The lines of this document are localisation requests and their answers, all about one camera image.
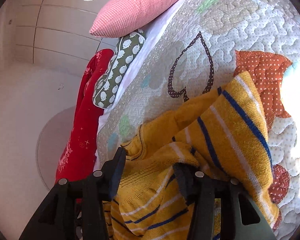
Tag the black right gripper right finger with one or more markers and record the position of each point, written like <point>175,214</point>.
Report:
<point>222,209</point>

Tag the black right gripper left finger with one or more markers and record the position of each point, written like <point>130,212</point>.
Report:
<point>67,201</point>

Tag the yellow striped knit sweater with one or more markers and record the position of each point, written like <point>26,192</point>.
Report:
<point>222,133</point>

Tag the red patterned blanket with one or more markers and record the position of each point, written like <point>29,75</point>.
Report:
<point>78,158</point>

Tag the white round headboard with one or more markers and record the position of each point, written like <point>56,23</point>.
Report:
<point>51,144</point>

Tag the green sheep pattern bolster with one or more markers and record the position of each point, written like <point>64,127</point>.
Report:
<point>125,52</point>

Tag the white glossy wardrobe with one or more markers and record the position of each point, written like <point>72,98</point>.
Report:
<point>55,34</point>

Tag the quilted heart pattern bedspread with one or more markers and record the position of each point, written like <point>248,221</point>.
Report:
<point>198,47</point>

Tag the pink textured pillow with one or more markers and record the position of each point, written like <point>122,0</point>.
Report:
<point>120,17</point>

